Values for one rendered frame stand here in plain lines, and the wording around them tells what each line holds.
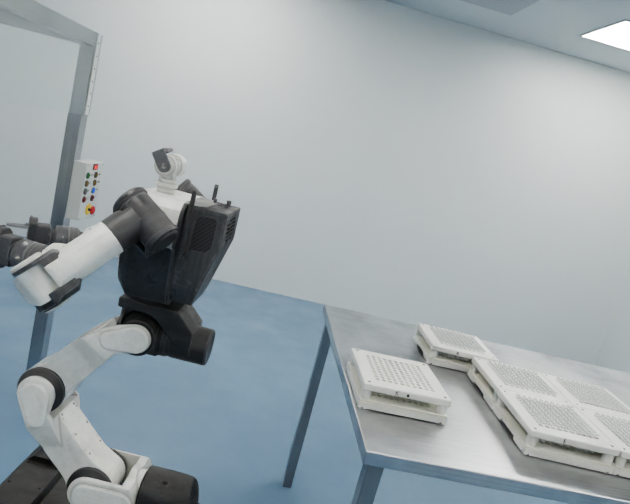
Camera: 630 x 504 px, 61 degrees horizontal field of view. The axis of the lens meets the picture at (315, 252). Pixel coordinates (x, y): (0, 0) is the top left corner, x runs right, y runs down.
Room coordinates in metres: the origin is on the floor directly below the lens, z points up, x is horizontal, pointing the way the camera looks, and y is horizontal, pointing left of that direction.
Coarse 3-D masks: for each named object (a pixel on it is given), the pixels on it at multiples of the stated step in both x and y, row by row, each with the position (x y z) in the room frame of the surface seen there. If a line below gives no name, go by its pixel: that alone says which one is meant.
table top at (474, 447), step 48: (336, 336) 1.83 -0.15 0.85; (384, 336) 1.97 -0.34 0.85; (624, 384) 2.17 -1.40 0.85; (384, 432) 1.22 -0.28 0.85; (432, 432) 1.28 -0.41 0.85; (480, 432) 1.36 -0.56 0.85; (480, 480) 1.15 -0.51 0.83; (528, 480) 1.17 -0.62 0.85; (576, 480) 1.23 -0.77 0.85; (624, 480) 1.29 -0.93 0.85
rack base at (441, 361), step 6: (414, 336) 2.02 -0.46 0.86; (420, 342) 1.93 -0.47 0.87; (426, 342) 1.95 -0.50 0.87; (426, 348) 1.88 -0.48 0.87; (426, 354) 1.83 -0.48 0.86; (426, 360) 1.81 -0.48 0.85; (432, 360) 1.79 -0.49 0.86; (438, 360) 1.79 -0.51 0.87; (444, 360) 1.80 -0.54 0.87; (450, 360) 1.81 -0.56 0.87; (456, 360) 1.83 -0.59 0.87; (444, 366) 1.80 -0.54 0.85; (450, 366) 1.80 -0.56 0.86; (456, 366) 1.80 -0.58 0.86; (462, 366) 1.80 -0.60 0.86; (468, 366) 1.80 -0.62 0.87
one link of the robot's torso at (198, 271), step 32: (160, 192) 1.51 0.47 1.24; (192, 192) 1.40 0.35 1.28; (192, 224) 1.44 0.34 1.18; (224, 224) 1.44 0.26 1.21; (128, 256) 1.42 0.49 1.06; (160, 256) 1.42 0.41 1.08; (192, 256) 1.44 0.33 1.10; (128, 288) 1.44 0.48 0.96; (160, 288) 1.43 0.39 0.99; (192, 288) 1.44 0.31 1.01
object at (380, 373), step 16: (352, 352) 1.53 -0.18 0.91; (368, 352) 1.55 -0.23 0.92; (368, 368) 1.42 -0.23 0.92; (384, 368) 1.46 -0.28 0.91; (400, 368) 1.48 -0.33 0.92; (416, 368) 1.52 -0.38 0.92; (368, 384) 1.32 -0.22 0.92; (384, 384) 1.34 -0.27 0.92; (400, 384) 1.37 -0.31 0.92; (416, 384) 1.40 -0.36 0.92; (432, 384) 1.43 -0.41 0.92; (416, 400) 1.33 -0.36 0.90; (432, 400) 1.34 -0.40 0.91; (448, 400) 1.34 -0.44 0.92
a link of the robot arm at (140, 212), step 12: (132, 204) 1.28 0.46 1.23; (144, 204) 1.29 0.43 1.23; (156, 204) 1.32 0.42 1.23; (108, 216) 1.27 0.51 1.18; (120, 216) 1.26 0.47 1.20; (132, 216) 1.27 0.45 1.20; (144, 216) 1.27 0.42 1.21; (156, 216) 1.28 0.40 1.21; (108, 228) 1.23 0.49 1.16; (120, 228) 1.24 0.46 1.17; (132, 228) 1.26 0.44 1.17; (144, 228) 1.26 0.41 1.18; (156, 228) 1.27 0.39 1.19; (120, 240) 1.24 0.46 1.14; (132, 240) 1.26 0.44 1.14; (144, 240) 1.27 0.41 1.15
